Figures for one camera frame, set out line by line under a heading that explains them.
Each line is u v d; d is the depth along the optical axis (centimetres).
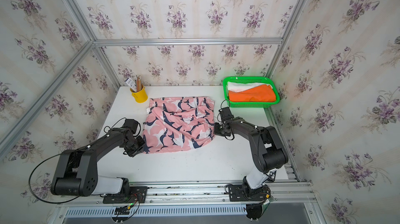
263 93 109
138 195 73
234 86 111
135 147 75
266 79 114
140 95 104
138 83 104
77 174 42
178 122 95
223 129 80
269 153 46
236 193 73
